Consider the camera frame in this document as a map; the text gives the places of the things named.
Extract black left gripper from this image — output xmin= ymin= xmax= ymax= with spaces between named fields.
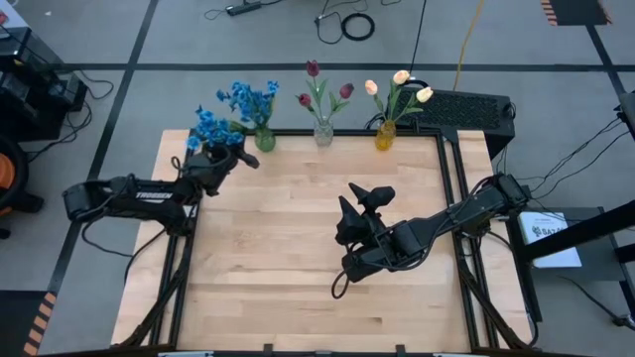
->
xmin=186 ymin=146 xmax=261 ymax=194

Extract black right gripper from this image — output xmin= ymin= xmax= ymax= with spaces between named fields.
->
xmin=335 ymin=181 xmax=426 ymax=284

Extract dark red artificial tulip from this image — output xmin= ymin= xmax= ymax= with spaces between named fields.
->
xmin=296 ymin=92 xmax=323 ymax=123
xmin=326 ymin=82 xmax=355 ymax=120
xmin=306 ymin=59 xmax=331 ymax=123

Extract cream peach artificial tulip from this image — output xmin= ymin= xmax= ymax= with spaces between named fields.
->
xmin=396 ymin=86 xmax=435 ymax=123
xmin=364 ymin=78 xmax=391 ymax=125
xmin=389 ymin=68 xmax=412 ymax=123

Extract green glass vase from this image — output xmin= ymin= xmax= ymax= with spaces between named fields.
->
xmin=253 ymin=126 xmax=277 ymax=154

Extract yellow glass vase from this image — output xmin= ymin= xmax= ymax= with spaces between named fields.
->
xmin=374 ymin=118 xmax=398 ymax=152

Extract clear glass vase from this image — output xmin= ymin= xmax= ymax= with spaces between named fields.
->
xmin=313 ymin=116 xmax=334 ymax=148

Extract black perforated computer case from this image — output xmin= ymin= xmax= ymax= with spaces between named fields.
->
xmin=386 ymin=84 xmax=517 ymax=161

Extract black power strip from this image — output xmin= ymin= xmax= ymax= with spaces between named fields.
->
xmin=225 ymin=1 xmax=263 ymax=17

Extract white paper sign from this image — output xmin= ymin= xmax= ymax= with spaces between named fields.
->
xmin=517 ymin=211 xmax=583 ymax=270

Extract black equipment cart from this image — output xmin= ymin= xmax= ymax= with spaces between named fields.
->
xmin=0 ymin=27 xmax=89 ymax=143

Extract black metal stand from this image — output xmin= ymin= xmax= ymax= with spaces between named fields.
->
xmin=505 ymin=197 xmax=635 ymax=318

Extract orange and black machine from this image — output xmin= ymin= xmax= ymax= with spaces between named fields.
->
xmin=0 ymin=133 xmax=46 ymax=239

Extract black hazard striped mat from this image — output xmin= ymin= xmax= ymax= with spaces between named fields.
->
xmin=540 ymin=0 xmax=614 ymax=27
xmin=0 ymin=290 xmax=59 ymax=357

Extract black metal table frame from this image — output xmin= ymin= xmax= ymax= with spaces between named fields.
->
xmin=111 ymin=111 xmax=540 ymax=354

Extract black looped right camera cable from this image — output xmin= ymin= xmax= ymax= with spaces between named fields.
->
xmin=330 ymin=270 xmax=351 ymax=300

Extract coiled black cable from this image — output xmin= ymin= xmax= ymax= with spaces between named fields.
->
xmin=314 ymin=10 xmax=377 ymax=46

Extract black hanging cable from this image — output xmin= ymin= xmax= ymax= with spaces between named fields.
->
xmin=408 ymin=0 xmax=428 ymax=84

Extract yellow hanging cable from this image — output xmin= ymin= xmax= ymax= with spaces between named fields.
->
xmin=452 ymin=0 xmax=486 ymax=93

